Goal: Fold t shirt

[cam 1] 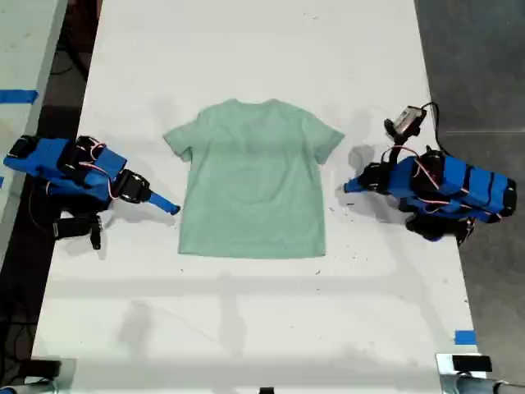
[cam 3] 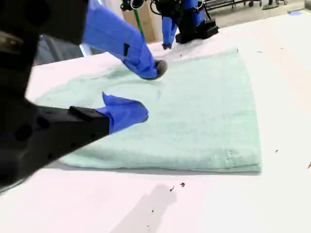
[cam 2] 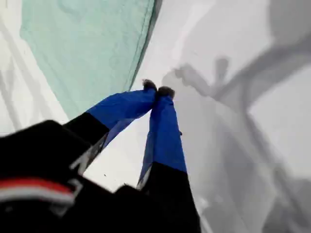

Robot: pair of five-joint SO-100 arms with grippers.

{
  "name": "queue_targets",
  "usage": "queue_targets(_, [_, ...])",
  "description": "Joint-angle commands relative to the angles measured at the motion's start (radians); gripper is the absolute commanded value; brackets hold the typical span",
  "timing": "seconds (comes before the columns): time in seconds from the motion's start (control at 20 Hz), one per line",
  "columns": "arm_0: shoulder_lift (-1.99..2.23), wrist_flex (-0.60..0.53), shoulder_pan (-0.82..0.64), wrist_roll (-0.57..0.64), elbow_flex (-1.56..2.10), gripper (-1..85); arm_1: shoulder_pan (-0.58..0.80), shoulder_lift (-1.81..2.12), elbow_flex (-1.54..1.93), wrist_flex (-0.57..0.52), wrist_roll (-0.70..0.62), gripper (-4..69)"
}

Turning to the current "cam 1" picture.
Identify metal table bracket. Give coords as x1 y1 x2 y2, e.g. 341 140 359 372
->
23 357 78 394
436 352 494 394

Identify black camera cable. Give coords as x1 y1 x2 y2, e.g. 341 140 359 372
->
421 101 445 153

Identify black camera stalk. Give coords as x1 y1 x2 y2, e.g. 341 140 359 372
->
89 216 103 250
388 135 416 166

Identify pale green T-shirt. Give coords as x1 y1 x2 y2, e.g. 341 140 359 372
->
162 98 346 259

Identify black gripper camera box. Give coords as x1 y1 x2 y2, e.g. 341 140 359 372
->
52 216 93 241

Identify grey gripper camera box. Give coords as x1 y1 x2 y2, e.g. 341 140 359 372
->
384 105 426 140

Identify long blue tape strip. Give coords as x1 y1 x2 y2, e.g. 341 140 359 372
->
0 89 39 104

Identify white side table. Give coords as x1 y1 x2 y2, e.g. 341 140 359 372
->
0 0 69 258

